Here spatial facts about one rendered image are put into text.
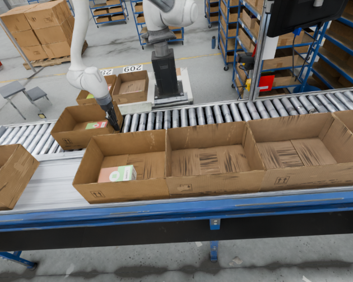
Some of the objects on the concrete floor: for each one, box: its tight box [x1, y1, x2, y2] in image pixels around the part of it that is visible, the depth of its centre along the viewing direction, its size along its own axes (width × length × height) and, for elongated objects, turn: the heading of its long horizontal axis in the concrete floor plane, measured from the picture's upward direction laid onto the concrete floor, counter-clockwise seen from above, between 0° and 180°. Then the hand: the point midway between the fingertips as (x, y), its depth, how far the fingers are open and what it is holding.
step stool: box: [0, 81, 53, 120], centre depth 318 cm, size 42×50×44 cm
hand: (116, 126), depth 136 cm, fingers closed, pressing on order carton
